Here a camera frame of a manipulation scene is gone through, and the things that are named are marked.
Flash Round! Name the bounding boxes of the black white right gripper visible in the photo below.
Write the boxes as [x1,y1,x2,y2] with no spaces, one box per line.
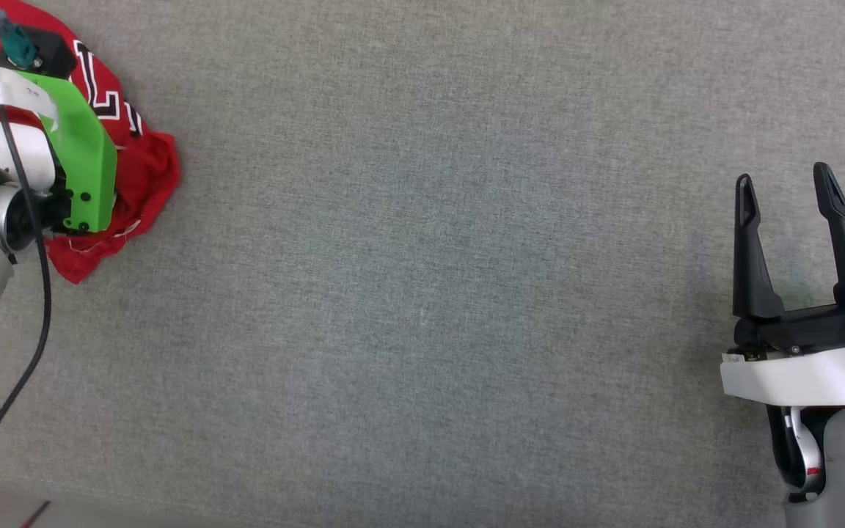
[720,162,845,408]

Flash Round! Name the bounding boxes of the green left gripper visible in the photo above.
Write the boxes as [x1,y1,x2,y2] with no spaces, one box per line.
[15,67,119,235]

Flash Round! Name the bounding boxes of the red basketball jersey white sleeves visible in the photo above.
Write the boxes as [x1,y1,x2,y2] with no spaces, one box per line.
[0,0,182,285]

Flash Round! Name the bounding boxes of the grey fabric sofa seat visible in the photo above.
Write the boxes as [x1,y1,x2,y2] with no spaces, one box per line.
[0,0,845,528]

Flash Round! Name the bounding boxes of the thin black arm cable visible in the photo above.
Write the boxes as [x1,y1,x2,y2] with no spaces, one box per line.
[0,9,54,496]

